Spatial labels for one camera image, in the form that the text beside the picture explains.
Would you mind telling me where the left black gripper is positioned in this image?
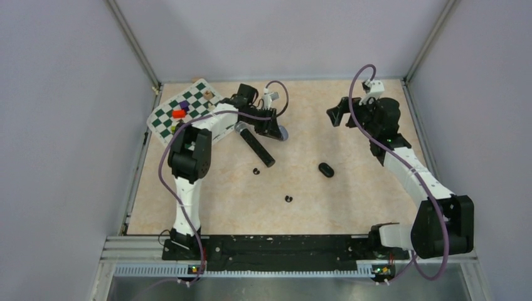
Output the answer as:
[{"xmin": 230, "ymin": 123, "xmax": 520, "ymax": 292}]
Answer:
[{"xmin": 242, "ymin": 107, "xmax": 283, "ymax": 140}]

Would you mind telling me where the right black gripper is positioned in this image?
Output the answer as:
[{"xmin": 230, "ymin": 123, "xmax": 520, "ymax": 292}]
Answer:
[{"xmin": 327, "ymin": 93, "xmax": 380, "ymax": 137}]

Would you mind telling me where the lavender earbud charging case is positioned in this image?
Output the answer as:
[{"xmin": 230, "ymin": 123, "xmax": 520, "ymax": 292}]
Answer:
[{"xmin": 279, "ymin": 125, "xmax": 289, "ymax": 141}]

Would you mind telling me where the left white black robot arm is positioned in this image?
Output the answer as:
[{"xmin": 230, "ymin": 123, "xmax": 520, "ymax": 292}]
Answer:
[{"xmin": 163, "ymin": 83, "xmax": 288, "ymax": 259}]

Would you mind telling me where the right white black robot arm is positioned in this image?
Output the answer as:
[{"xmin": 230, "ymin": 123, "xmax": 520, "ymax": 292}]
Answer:
[{"xmin": 326, "ymin": 97, "xmax": 474, "ymax": 259}]

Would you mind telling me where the black earbud charging case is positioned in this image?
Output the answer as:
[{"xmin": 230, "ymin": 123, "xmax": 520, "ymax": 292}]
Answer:
[{"xmin": 318, "ymin": 162, "xmax": 335, "ymax": 178}]

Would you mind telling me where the black silver microphone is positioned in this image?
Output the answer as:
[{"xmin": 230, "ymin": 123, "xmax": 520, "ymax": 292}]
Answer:
[{"xmin": 235, "ymin": 122, "xmax": 275, "ymax": 167}]

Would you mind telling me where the wooden cube piece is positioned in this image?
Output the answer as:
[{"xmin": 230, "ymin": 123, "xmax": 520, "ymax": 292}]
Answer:
[{"xmin": 203, "ymin": 90, "xmax": 213, "ymax": 100}]

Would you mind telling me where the green white chessboard mat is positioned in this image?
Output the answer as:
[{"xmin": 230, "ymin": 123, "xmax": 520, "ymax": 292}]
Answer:
[{"xmin": 147, "ymin": 78, "xmax": 238, "ymax": 146}]

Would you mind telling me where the purple block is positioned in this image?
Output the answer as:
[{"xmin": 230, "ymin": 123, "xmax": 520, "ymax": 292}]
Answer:
[{"xmin": 179, "ymin": 100, "xmax": 189, "ymax": 112}]

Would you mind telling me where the red block upper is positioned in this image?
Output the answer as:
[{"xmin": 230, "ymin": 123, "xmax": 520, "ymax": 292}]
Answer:
[{"xmin": 171, "ymin": 110, "xmax": 187, "ymax": 119}]

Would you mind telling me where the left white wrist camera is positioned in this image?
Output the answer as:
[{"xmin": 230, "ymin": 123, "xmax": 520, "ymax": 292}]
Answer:
[{"xmin": 262, "ymin": 88, "xmax": 279, "ymax": 109}]

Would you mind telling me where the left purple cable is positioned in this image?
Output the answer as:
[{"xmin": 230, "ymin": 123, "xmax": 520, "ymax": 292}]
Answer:
[{"xmin": 157, "ymin": 80, "xmax": 290, "ymax": 287}]

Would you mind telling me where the purple cable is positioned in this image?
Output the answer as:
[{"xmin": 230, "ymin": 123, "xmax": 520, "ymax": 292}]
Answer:
[
  {"xmin": 348, "ymin": 64, "xmax": 450, "ymax": 282},
  {"xmin": 157, "ymin": 80, "xmax": 290, "ymax": 287}
]

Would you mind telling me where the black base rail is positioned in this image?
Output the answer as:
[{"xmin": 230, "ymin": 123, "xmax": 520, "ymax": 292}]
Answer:
[{"xmin": 162, "ymin": 235, "xmax": 409, "ymax": 272}]

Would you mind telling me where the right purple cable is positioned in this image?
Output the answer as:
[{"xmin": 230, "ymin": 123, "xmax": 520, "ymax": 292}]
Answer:
[{"xmin": 348, "ymin": 64, "xmax": 450, "ymax": 282}]

